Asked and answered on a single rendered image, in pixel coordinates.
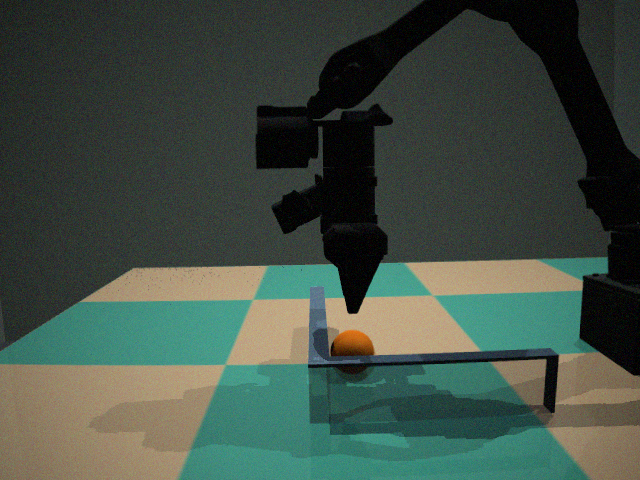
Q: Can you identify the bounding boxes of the clear low wall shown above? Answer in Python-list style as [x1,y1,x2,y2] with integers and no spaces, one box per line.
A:
[308,358,556,424]

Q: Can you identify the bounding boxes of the dark blue l-shaped wall trim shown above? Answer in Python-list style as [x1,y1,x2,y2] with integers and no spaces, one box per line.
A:
[308,286,559,413]

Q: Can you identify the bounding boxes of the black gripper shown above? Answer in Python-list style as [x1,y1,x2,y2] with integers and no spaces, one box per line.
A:
[320,166,388,314]

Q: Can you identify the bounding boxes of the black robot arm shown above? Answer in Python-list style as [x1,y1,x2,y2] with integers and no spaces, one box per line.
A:
[255,0,640,285]

